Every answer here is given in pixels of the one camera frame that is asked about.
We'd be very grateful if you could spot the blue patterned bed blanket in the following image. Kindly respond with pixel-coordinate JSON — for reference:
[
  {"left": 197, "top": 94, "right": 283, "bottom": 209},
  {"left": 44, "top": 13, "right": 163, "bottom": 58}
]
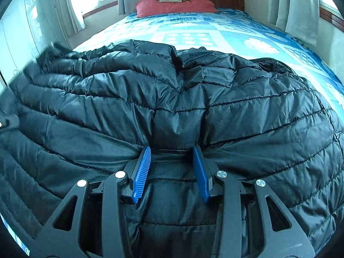
[{"left": 1, "top": 9, "right": 343, "bottom": 257}]

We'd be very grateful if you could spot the white sliding door wardrobe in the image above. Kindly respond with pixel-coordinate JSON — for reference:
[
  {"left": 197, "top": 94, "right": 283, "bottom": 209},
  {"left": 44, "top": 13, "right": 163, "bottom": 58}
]
[{"left": 1, "top": 0, "right": 69, "bottom": 90}]

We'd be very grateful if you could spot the black quilted puffer jacket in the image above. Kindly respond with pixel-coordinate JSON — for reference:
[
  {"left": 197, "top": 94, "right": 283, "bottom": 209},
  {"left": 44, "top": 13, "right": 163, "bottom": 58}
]
[{"left": 1, "top": 40, "right": 343, "bottom": 257}]

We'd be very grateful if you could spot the left white window curtain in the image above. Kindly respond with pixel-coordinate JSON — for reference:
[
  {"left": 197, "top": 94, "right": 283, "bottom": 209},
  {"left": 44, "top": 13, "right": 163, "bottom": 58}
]
[{"left": 54, "top": 0, "right": 86, "bottom": 37}]

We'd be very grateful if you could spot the grey window curtain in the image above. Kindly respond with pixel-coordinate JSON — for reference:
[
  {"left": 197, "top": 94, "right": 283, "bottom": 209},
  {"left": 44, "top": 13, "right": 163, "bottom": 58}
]
[{"left": 268, "top": 0, "right": 319, "bottom": 48}]

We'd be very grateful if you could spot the red pillow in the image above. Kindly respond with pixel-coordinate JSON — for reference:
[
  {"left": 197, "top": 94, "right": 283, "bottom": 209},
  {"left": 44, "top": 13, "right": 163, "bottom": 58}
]
[{"left": 136, "top": 0, "right": 218, "bottom": 18}]

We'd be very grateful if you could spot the wood framed side window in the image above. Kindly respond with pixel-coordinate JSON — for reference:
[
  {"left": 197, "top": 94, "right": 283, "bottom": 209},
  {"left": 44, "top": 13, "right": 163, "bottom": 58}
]
[{"left": 319, "top": 0, "right": 344, "bottom": 31}]

